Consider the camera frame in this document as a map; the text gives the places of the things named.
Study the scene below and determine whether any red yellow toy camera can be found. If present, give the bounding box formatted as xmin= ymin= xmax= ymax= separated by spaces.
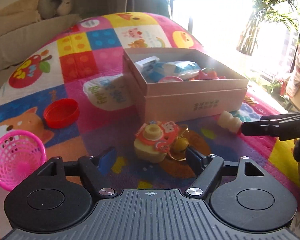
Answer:
xmin=134 ymin=121 xmax=180 ymax=164

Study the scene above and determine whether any red plastic lid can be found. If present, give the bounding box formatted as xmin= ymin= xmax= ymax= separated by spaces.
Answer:
xmin=43 ymin=98 xmax=79 ymax=129

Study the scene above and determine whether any pink plastic strainer scoop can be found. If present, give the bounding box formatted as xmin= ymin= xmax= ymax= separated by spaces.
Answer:
xmin=0 ymin=130 xmax=46 ymax=191

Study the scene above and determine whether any colourful cartoon play mat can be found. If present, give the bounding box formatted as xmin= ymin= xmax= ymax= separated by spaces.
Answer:
xmin=0 ymin=12 xmax=300 ymax=237

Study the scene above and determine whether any pink pig toy with carrot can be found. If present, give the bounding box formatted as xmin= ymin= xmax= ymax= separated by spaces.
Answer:
xmin=190 ymin=70 xmax=226 ymax=81

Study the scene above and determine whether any pink cardboard box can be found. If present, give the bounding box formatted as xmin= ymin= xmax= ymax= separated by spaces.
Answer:
xmin=123 ymin=48 xmax=248 ymax=122

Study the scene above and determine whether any pink round tin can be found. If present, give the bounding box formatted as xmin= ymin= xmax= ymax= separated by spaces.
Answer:
xmin=158 ymin=76 xmax=183 ymax=83

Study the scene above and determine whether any blue white tissue pack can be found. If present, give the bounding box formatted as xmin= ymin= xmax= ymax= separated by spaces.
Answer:
xmin=141 ymin=61 xmax=201 ymax=82

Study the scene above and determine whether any white blue small carton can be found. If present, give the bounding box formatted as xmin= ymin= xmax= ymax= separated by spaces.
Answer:
xmin=134 ymin=56 xmax=159 ymax=72

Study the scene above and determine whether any potted palm plant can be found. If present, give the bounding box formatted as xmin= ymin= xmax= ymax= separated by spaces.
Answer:
xmin=236 ymin=0 xmax=300 ymax=56

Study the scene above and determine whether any beige sofa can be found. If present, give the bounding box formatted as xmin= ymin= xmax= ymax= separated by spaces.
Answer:
xmin=0 ymin=14 xmax=81 ymax=86

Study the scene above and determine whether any grey neck pillow plush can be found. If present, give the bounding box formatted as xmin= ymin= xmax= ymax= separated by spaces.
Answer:
xmin=38 ymin=0 xmax=72 ymax=20

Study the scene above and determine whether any beige folded blanket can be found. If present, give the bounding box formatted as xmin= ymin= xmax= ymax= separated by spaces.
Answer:
xmin=0 ymin=0 xmax=42 ymax=37

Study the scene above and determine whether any gold bell keychain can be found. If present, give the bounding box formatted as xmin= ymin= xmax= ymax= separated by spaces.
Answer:
xmin=168 ymin=125 xmax=190 ymax=161

